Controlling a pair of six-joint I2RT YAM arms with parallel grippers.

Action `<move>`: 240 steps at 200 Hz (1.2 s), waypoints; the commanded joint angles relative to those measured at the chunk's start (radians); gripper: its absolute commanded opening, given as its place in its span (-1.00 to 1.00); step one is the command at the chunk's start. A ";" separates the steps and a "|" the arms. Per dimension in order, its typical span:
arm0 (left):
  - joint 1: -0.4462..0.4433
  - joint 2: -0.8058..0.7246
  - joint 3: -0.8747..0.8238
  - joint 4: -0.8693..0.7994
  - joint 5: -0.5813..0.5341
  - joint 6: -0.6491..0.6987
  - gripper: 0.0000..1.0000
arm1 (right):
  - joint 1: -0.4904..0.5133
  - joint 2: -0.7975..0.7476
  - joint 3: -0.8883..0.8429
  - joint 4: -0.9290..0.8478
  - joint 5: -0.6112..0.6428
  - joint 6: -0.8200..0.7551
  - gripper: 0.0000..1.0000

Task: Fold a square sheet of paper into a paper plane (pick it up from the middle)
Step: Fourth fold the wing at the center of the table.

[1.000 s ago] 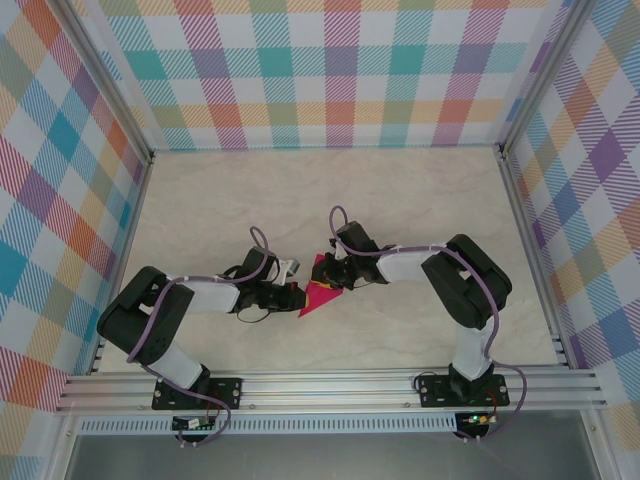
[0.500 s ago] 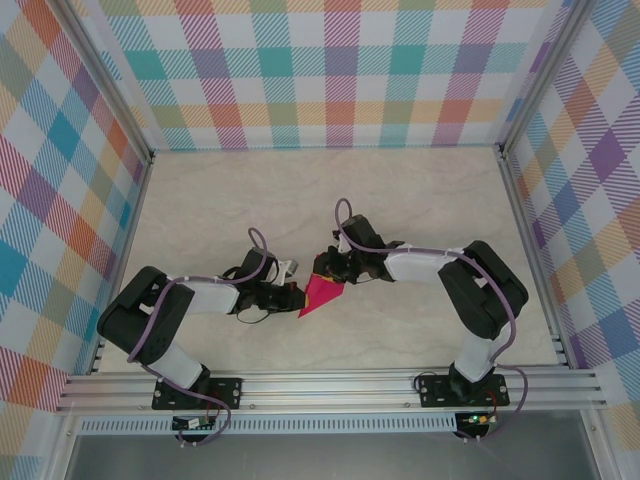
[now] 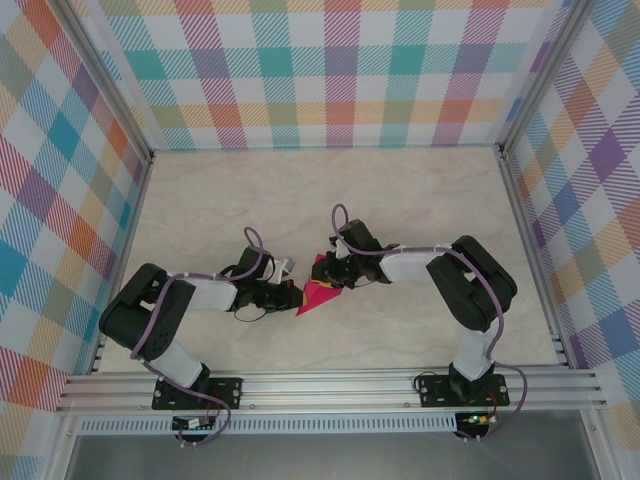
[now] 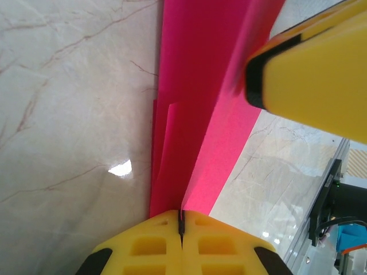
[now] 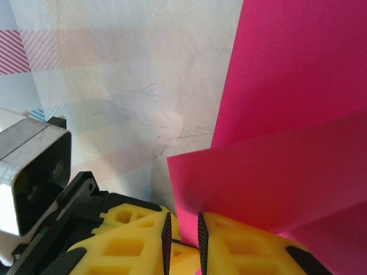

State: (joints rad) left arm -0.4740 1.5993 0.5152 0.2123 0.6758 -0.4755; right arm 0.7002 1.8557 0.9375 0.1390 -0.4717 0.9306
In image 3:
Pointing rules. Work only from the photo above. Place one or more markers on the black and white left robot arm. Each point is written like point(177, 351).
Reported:
point(140, 320)

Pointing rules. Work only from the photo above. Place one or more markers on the grey metal panel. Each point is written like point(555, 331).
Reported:
point(325, 460)

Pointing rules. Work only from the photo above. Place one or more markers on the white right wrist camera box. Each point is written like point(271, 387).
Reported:
point(341, 248)

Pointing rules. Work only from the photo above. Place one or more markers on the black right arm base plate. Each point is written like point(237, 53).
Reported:
point(435, 392)

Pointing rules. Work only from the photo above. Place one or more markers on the small dark circuit board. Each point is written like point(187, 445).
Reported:
point(187, 424)

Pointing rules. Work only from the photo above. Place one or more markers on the pink square paper sheet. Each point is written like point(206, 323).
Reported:
point(315, 300)

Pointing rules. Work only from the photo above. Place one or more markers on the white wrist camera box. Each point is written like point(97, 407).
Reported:
point(341, 248)
point(285, 266)

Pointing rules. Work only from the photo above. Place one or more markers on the aluminium frame post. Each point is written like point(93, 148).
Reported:
point(542, 75)
point(110, 82)

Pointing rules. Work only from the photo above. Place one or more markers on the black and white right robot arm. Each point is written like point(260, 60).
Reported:
point(470, 295)

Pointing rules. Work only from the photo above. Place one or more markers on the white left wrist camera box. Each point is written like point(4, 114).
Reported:
point(285, 266)

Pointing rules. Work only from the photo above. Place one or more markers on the small circuit board with LED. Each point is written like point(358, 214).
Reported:
point(475, 418)

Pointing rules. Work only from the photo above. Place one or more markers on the aluminium table side rail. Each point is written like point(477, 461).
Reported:
point(530, 225)
point(124, 250)

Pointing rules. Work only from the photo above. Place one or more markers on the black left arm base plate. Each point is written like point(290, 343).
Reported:
point(227, 392)

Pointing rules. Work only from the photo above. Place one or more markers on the long aluminium mounting rail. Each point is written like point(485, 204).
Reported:
point(325, 390)

